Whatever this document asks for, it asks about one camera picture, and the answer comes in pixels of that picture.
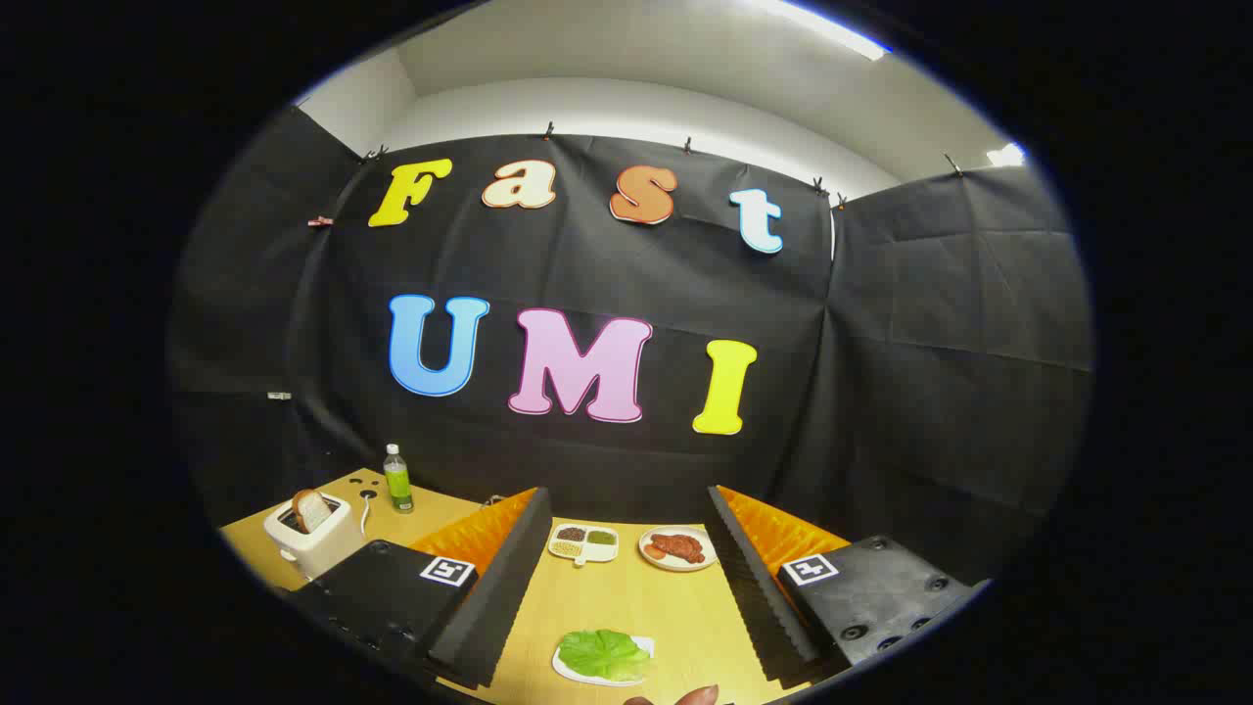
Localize white meat plate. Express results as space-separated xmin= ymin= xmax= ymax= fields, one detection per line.
xmin=638 ymin=526 xmax=719 ymax=573

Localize green lettuce leaf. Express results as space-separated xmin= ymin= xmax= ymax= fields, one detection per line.
xmin=558 ymin=630 xmax=652 ymax=683

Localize black backdrop cloth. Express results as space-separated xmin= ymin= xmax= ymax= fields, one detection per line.
xmin=166 ymin=106 xmax=1095 ymax=588

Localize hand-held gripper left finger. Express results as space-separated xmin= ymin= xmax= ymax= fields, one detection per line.
xmin=284 ymin=487 xmax=554 ymax=691

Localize brown meat steak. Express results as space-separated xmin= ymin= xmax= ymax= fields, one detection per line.
xmin=650 ymin=533 xmax=707 ymax=565

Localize green label drink bottle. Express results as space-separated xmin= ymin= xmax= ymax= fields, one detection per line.
xmin=383 ymin=444 xmax=415 ymax=514

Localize white divided bean dish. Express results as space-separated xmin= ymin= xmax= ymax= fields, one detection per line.
xmin=547 ymin=523 xmax=621 ymax=568

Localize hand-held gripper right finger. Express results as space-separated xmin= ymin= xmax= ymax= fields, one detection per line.
xmin=707 ymin=485 xmax=992 ymax=686

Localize small white plate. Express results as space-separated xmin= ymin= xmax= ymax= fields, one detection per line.
xmin=551 ymin=634 xmax=656 ymax=688

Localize white toaster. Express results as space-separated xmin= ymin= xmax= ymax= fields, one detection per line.
xmin=262 ymin=493 xmax=365 ymax=581

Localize white bread slice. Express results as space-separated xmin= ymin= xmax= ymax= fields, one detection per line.
xmin=292 ymin=489 xmax=334 ymax=535

